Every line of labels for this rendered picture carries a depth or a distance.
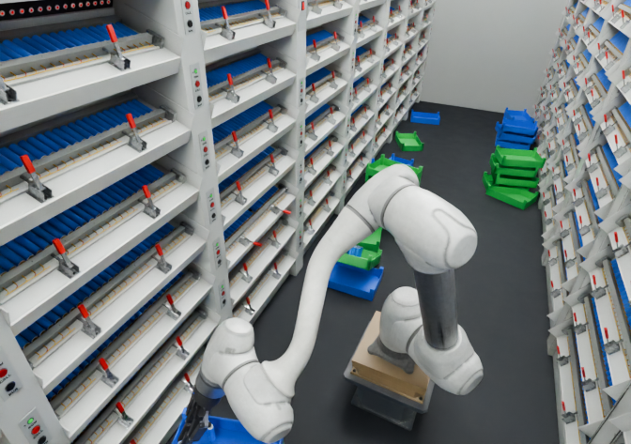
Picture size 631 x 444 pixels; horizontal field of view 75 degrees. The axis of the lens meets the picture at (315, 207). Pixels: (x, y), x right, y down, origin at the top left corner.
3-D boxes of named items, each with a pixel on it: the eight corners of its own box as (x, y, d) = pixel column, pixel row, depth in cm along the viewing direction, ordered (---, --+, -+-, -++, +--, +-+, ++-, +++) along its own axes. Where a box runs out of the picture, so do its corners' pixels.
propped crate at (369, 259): (346, 253, 250) (350, 241, 249) (379, 263, 243) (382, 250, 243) (332, 260, 222) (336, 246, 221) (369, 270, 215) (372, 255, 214)
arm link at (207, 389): (231, 356, 111) (223, 372, 113) (198, 356, 106) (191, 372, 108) (238, 384, 104) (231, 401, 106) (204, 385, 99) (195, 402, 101)
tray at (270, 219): (293, 203, 207) (300, 189, 201) (224, 276, 159) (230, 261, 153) (259, 182, 209) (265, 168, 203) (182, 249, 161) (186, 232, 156)
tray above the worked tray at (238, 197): (293, 167, 196) (302, 144, 188) (220, 235, 149) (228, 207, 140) (257, 145, 199) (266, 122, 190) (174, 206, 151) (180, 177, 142)
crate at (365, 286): (382, 278, 232) (383, 267, 228) (372, 301, 216) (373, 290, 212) (332, 263, 242) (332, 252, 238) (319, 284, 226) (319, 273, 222)
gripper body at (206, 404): (228, 399, 105) (216, 422, 109) (222, 372, 112) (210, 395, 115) (199, 400, 101) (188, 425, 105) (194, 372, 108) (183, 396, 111)
